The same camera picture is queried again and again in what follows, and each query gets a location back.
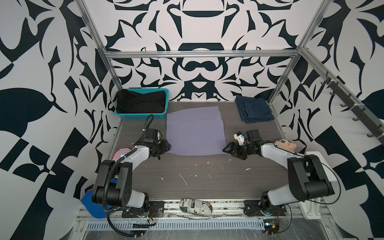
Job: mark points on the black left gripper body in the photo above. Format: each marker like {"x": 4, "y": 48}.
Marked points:
{"x": 161, "y": 147}

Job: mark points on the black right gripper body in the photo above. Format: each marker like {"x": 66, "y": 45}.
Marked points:
{"x": 242, "y": 150}

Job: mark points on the lilac skirt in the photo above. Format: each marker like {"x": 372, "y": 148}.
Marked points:
{"x": 196, "y": 132}

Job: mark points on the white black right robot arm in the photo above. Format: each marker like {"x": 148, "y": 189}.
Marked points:
{"x": 308, "y": 176}

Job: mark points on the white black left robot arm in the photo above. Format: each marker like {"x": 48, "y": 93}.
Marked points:
{"x": 113, "y": 189}

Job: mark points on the plush doll toy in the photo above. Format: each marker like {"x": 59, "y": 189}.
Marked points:
{"x": 286, "y": 144}

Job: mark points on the pink alarm clock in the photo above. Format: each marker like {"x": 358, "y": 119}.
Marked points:
{"x": 120, "y": 153}

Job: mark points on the teal plastic basket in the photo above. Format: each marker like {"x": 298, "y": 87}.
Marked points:
{"x": 158, "y": 116}

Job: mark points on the black garment in basket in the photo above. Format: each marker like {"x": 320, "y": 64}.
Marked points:
{"x": 129, "y": 102}

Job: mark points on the newspaper print shoe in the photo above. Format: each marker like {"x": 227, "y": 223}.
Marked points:
{"x": 196, "y": 207}

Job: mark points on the green circuit board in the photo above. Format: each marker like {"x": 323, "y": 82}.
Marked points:
{"x": 271, "y": 227}

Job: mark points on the blue cap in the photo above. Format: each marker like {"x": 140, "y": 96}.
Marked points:
{"x": 95, "y": 210}

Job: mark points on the white stand rack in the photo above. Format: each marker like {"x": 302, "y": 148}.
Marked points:
{"x": 311, "y": 209}

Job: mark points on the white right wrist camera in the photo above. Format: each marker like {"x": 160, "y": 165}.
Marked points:
{"x": 240, "y": 137}

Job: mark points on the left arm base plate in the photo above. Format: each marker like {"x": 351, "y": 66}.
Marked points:
{"x": 151, "y": 209}

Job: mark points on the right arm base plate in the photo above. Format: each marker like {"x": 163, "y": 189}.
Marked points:
{"x": 253, "y": 208}

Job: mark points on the white cable duct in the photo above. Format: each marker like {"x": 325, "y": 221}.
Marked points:
{"x": 212, "y": 224}

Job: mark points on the aluminium cage frame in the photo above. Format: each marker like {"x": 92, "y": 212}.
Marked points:
{"x": 215, "y": 50}

